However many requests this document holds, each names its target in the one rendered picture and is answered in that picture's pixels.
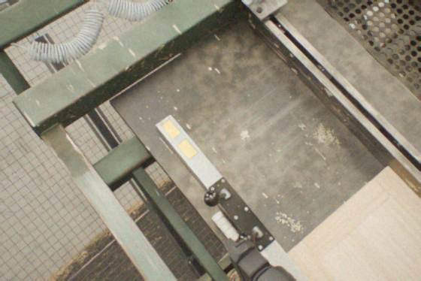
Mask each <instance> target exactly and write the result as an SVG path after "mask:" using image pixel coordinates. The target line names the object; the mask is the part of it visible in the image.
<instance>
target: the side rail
mask: <svg viewBox="0 0 421 281"><path fill-rule="evenodd" d="M41 139H42V140H43V142H44V143H45V144H46V146H47V147H48V148H49V149H50V151H51V153H52V154H53V155H54V156H55V158H56V159H57V160H58V161H59V163H60V165H61V166H62V167H63V169H64V170H65V171H66V172H67V174H68V176H69V177H70V178H71V180H72V181H73V182H74V183H75V184H76V187H77V188H78V189H79V190H80V192H81V193H82V195H83V196H84V198H85V199H86V200H87V201H88V202H89V204H90V205H91V207H92V209H94V211H95V213H96V214H97V215H98V216H99V218H100V219H101V221H103V223H104V225H105V226H106V227H107V228H108V230H109V232H110V233H111V234H112V236H113V237H114V238H115V240H116V242H118V244H119V246H121V248H122V249H123V251H124V253H125V254H127V256H128V258H129V259H130V260H131V262H132V263H133V265H134V266H135V267H136V269H137V270H138V272H139V274H141V275H142V277H143V279H144V280H145V281H178V278H176V276H175V275H174V273H172V271H171V269H170V268H169V267H168V265H166V263H165V261H163V260H162V257H161V256H160V255H159V253H158V252H157V251H156V250H155V248H154V247H153V245H151V242H150V241H149V240H148V239H147V237H146V236H145V235H144V233H143V232H142V230H141V229H140V228H139V227H138V225H136V222H135V221H134V220H133V219H132V217H131V216H130V215H129V214H128V212H127V210H125V208H124V206H123V205H122V204H121V203H120V201H119V200H118V199H117V197H116V195H115V194H114V193H113V192H112V190H110V188H109V186H108V185H107V184H106V183H105V182H104V180H103V179H102V178H101V175H100V174H98V172H97V170H96V169H95V168H94V167H93V166H92V164H91V163H90V162H89V159H87V157H86V156H85V155H84V154H83V152H82V151H81V150H80V147H78V146H77V144H76V143H75V142H74V140H72V137H71V136H70V135H69V134H68V132H67V131H66V130H65V129H64V127H63V126H62V124H59V125H57V127H55V128H52V129H51V130H50V131H48V132H46V134H44V135H42V136H41Z"/></svg>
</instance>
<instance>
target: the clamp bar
mask: <svg viewBox="0 0 421 281"><path fill-rule="evenodd" d="M241 1H242V2H243V3H244V4H245V1H244V0H241ZM287 2H288V1H287V0H265V2H260V3H258V4H257V3H256V4H255V5H249V6H248V5H247V4H245V5H246V10H245V15H244V20H245V22H246V23H248V24H249V27H251V28H252V29H253V31H255V32H256V34H257V35H259V36H260V38H261V39H263V41H264V42H265V43H266V44H267V45H268V46H269V47H270V48H271V49H272V50H273V51H274V52H275V53H276V54H277V55H278V56H279V57H280V59H282V60H283V62H285V63H286V64H287V66H289V67H290V68H291V70H292V71H293V72H294V73H295V74H296V75H297V76H298V77H299V78H300V79H301V80H302V81H303V82H304V84H305V85H306V86H307V87H308V88H309V89H310V90H311V91H312V92H313V93H315V95H316V96H317V97H319V100H320V101H322V102H323V104H325V105H326V106H327V108H329V109H330V110H331V112H333V114H334V115H335V116H336V117H337V118H339V120H340V121H342V123H343V124H345V126H346V127H347V128H348V129H349V130H350V131H351V132H352V133H353V134H354V135H355V136H356V137H357V138H358V139H359V140H360V141H361V143H362V144H364V145H365V147H366V148H368V149H369V151H370V152H372V153H373V154H374V156H375V157H376V158H377V159H378V160H379V161H380V162H381V163H382V164H383V165H384V166H385V167H388V166H389V167H390V168H391V169H392V171H393V172H395V173H396V174H397V176H398V177H400V178H401V179H402V180H403V181H404V182H405V183H406V184H407V186H408V187H409V188H410V189H412V191H413V192H414V193H415V194H417V196H418V197H419V198H421V153H419V152H418V151H417V150H416V148H414V147H413V146H412V145H411V144H410V143H409V142H408V141H407V140H406V139H405V138H404V137H403V136H401V134H400V133H399V132H398V131H397V130H396V129H395V128H393V127H392V125H391V124H389V123H388V122H387V120H386V119H384V118H383V116H381V115H380V113H379V112H378V111H377V110H376V109H375V108H374V107H373V106H372V105H371V104H370V103H369V102H368V101H367V100H365V98H364V97H363V96H361V94H360V93H359V92H357V90H356V89H355V88H353V86H352V85H351V84H349V83H348V81H347V80H345V79H344V77H342V76H341V75H340V73H338V72H337V71H336V69H334V68H333V67H332V65H330V64H329V63H328V61H326V60H325V59H324V57H322V56H321V55H320V53H319V52H318V51H317V50H316V49H315V48H314V47H313V46H312V45H311V44H310V43H309V42H308V41H307V40H306V39H305V38H304V37H303V36H302V35H301V34H300V33H299V32H298V31H297V30H296V29H295V28H294V27H293V26H292V25H291V24H290V23H289V22H288V21H287V20H286V19H285V18H284V17H283V16H282V15H281V14H280V13H279V10H280V8H281V7H282V6H283V5H285V4H286V3H287Z"/></svg>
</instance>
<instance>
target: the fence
mask: <svg viewBox="0 0 421 281"><path fill-rule="evenodd" d="M168 120H171V122H172V123H173V124H174V125H175V127H176V128H178V130H179V132H181V134H179V136H176V138H175V139H173V140H172V139H171V138H170V137H169V136H168V134H167V133H166V132H165V131H164V129H163V128H162V127H161V125H163V124H164V123H165V122H167V121H168ZM156 131H157V132H158V133H159V134H160V136H161V137H162V138H163V140H164V141H165V142H166V143H167V144H168V146H169V147H170V148H171V150H172V151H174V153H175V155H177V157H178V158H179V159H180V160H181V161H182V163H183V164H184V165H185V166H186V167H187V169H188V170H189V171H190V172H191V174H192V175H193V176H194V178H196V180H197V181H198V182H199V184H200V185H202V188H203V189H204V190H205V191H206V192H207V191H210V190H209V187H210V186H211V185H213V184H214V183H215V182H216V181H218V180H219V179H220V178H221V177H222V176H221V174H220V173H219V172H218V171H217V169H216V168H215V167H214V166H213V165H212V164H211V163H210V161H209V160H208V159H207V158H206V156H205V155H204V154H203V153H202V151H201V150H200V149H199V148H198V147H197V146H196V145H195V143H194V142H193V141H192V140H191V138H190V137H189V136H188V135H187V133H186V132H185V131H184V130H183V129H182V128H181V127H180V126H179V124H178V123H177V122H176V121H175V119H174V118H173V117H172V116H171V115H169V116H167V117H166V118H164V119H163V120H161V121H160V122H159V123H158V124H156ZM184 140H187V141H188V142H189V143H190V144H191V146H192V147H194V149H195V151H197V153H198V154H197V155H195V156H193V157H192V158H191V159H190V160H189V159H188V158H187V157H186V156H185V155H184V154H183V152H182V151H180V149H179V147H177V145H178V144H180V143H181V142H183V141H184ZM217 206H218V207H219V208H220V209H221V211H222V212H224V214H225V216H227V218H228V219H229V221H230V222H231V223H232V224H233V225H234V226H235V228H236V229H237V230H238V232H240V233H242V232H243V231H242V230H241V229H240V228H239V227H238V225H237V224H236V222H235V221H234V220H233V219H232V217H231V216H230V215H229V214H228V213H227V212H226V211H225V208H223V207H222V206H221V204H220V203H219V204H218V205H217ZM260 253H261V254H262V255H263V256H264V257H265V258H266V259H267V260H268V261H269V264H271V265H273V266H282V267H284V268H285V270H287V271H288V272H289V273H290V274H292V275H293V276H294V278H295V279H296V280H298V281H310V280H308V279H307V277H306V276H305V275H304V274H303V273H302V272H301V270H300V269H299V268H298V267H297V265H296V264H295V263H294V262H293V260H292V259H291V258H290V257H289V256H288V254H286V253H285V252H284V249H282V248H281V246H280V245H279V244H278V242H277V241H276V240H275V241H273V242H272V243H271V244H270V245H268V246H267V247H266V248H265V249H264V250H262V251H261V252H260Z"/></svg>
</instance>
